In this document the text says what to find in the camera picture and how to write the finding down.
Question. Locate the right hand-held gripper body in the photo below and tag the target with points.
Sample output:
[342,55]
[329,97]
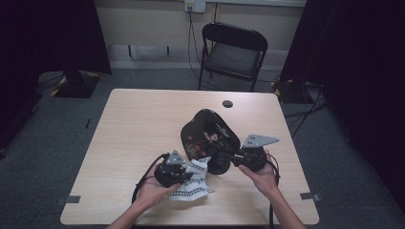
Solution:
[254,157]

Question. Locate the person's right hand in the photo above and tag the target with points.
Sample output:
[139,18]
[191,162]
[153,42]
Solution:
[262,181]

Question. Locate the white patterned cloth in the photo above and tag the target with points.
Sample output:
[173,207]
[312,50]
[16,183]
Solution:
[194,187]

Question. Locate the grey tape strip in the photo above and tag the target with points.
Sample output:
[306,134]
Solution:
[310,196]
[72,199]

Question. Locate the black folding chair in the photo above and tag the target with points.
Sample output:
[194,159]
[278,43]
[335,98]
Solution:
[232,58]

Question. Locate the white wall socket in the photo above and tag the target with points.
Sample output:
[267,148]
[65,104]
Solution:
[195,5]

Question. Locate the black round table grommet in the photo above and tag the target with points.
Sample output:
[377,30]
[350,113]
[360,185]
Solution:
[227,103]

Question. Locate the small black floor item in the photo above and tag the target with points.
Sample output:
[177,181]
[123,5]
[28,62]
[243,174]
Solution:
[88,123]

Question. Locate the black stand base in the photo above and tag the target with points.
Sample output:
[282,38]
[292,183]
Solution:
[76,84]
[291,92]

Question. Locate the person's left hand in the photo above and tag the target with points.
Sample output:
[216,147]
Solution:
[153,192]

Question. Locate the black curtain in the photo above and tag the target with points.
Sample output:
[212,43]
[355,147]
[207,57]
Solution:
[38,41]
[359,63]

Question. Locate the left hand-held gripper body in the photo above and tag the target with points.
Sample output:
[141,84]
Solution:
[170,173]

